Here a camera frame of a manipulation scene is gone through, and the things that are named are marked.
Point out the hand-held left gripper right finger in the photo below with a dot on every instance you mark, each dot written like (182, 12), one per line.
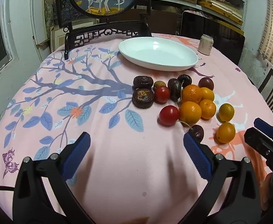
(197, 155)

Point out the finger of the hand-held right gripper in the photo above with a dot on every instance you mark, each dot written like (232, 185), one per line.
(265, 125)
(259, 141)

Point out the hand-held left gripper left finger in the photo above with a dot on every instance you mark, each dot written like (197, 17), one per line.
(77, 156)

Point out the dark cherry with stem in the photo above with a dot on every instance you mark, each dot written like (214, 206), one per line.
(198, 132)

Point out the yellow plum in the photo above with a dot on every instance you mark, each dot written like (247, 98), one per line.
(226, 112)
(225, 132)

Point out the large orange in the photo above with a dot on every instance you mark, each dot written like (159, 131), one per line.
(191, 94)
(190, 113)

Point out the small orange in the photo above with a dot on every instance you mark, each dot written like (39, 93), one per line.
(208, 109)
(209, 94)

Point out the red tomato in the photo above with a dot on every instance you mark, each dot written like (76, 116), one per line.
(169, 115)

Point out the long dark purple plum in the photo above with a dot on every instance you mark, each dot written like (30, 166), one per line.
(174, 89)

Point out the dark red plum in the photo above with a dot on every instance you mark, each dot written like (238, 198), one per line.
(206, 83)

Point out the round dark purple plum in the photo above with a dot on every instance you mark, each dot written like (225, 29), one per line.
(185, 79)

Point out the dark brown wrinkled fruit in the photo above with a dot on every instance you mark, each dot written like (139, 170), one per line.
(143, 82)
(143, 98)

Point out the small green plum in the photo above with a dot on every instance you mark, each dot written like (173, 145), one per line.
(159, 84)

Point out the white oval plate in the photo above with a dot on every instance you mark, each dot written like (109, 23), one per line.
(159, 53)

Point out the brown slatted wooden chair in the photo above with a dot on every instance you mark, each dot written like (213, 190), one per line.
(270, 84)

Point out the pink floral tablecloth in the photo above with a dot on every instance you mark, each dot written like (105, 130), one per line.
(127, 163)

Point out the pale beverage can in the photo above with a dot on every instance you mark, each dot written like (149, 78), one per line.
(205, 45)

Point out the black panel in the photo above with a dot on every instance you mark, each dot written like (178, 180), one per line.
(220, 35)

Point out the dark carved wooden chair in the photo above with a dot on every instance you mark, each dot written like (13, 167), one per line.
(103, 31)

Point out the shelf with stacked boards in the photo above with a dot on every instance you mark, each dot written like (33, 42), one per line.
(220, 4)

